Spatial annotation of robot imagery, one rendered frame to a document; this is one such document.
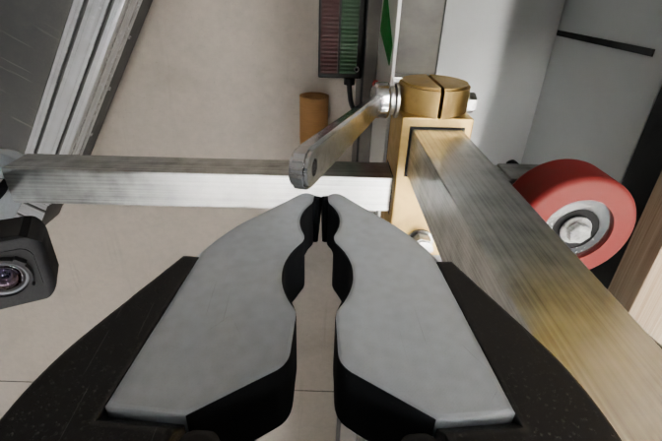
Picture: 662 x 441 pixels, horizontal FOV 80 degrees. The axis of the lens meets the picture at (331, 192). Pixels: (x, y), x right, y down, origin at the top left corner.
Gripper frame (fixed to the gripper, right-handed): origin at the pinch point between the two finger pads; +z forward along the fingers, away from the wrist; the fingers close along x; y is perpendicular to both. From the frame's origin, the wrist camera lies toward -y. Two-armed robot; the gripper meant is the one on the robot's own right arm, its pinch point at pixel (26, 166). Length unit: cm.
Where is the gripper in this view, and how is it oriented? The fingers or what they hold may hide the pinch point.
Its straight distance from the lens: 42.1
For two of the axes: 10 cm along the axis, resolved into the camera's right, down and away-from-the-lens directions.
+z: 0.0, -4.6, 8.9
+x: -0.3, 8.9, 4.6
